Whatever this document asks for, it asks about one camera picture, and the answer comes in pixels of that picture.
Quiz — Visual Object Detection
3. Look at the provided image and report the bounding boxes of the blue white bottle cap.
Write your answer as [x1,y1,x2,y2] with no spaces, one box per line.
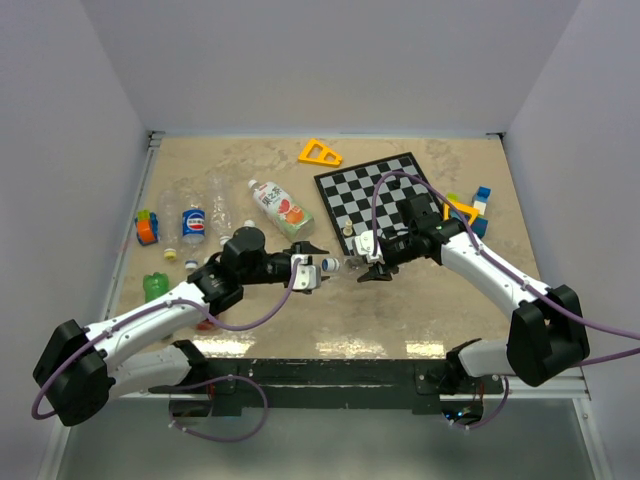
[321,257,341,273]

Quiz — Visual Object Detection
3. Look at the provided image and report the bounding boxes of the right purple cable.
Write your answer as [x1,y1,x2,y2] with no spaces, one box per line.
[370,169,640,371]

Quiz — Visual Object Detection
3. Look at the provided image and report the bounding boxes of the clear bottle yellow cap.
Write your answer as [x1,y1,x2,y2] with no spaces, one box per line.
[156,189,181,261]

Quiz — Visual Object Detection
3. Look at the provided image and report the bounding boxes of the chessboard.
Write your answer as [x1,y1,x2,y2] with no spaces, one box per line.
[314,152,442,256]

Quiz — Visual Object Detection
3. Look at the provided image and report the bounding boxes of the colourful toy car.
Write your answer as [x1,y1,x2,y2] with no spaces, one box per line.
[134,210,158,246]

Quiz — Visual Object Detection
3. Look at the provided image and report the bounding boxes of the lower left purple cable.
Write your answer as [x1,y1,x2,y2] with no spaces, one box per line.
[168,370,274,443]

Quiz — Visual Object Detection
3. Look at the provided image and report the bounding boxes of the black table front rail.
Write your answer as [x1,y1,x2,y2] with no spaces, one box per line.
[169,357,506,416]

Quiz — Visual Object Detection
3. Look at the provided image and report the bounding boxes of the white chess piece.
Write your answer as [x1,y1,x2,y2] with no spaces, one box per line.
[343,219,353,237]

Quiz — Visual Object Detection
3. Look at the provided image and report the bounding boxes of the red label tea bottle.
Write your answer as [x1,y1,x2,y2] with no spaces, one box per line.
[195,321,217,332]

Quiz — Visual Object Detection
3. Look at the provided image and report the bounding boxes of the blue toy blocks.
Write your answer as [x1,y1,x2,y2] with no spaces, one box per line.
[446,186,491,239]

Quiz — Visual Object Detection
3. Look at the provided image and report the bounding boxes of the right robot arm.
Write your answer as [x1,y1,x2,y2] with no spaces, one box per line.
[353,194,590,393]

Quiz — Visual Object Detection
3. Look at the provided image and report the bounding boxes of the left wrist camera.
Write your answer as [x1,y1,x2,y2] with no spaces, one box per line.
[291,255,322,292]

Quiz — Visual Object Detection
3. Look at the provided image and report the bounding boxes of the yellow triangle toy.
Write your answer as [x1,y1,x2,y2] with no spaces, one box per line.
[443,201,480,225]
[298,138,343,167]

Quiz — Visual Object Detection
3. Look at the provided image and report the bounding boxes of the purple cable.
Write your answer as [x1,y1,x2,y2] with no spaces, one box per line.
[168,370,274,443]
[370,169,640,371]
[31,255,304,420]

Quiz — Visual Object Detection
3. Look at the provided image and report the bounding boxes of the green plastic bottle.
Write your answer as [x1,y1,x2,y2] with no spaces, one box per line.
[142,272,170,303]

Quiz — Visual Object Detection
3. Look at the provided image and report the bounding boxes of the clear Pocari bottle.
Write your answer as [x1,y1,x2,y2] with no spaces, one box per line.
[339,256,371,277]

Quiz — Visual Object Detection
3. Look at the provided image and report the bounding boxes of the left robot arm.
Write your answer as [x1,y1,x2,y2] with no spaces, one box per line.
[31,226,323,426]

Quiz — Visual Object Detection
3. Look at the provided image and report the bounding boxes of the grapefruit tea bottle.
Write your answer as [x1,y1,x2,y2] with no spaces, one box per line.
[248,179,315,243]

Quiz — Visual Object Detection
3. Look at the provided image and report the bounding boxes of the yellow triangle toy far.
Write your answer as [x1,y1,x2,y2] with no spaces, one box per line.
[298,138,343,167]

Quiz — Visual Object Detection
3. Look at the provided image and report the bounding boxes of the Pepsi label bottle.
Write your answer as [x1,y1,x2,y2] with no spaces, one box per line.
[181,191,206,245]

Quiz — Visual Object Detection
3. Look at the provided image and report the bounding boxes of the yellow triangle toy right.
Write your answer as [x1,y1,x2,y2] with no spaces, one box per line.
[443,201,480,225]

